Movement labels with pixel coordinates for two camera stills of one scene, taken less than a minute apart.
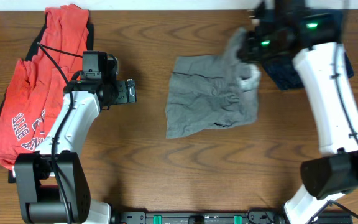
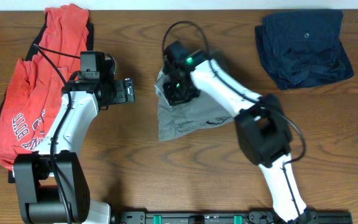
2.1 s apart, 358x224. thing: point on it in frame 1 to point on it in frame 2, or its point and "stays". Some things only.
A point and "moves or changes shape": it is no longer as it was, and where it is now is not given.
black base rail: (219, 218) stays
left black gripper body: (130, 91) stays
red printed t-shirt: (33, 89) stays
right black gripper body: (259, 49) to (177, 93)
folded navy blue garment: (281, 34) stays
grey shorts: (212, 91) moves or changes shape
